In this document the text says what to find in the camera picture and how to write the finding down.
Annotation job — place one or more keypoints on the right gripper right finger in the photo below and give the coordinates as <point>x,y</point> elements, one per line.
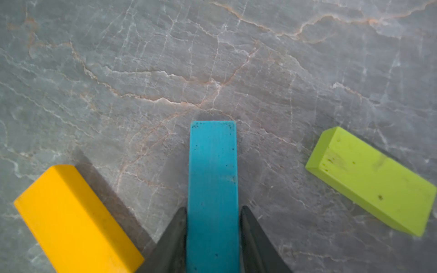
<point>259,254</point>

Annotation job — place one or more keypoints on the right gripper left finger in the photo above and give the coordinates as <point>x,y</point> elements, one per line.
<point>169,253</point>

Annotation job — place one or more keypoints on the teal block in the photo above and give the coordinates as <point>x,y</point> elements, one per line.
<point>213,236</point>

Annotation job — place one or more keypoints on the yellow-orange block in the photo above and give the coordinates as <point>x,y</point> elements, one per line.
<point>73,227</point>

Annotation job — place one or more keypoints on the green block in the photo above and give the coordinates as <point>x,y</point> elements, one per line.
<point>374,181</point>

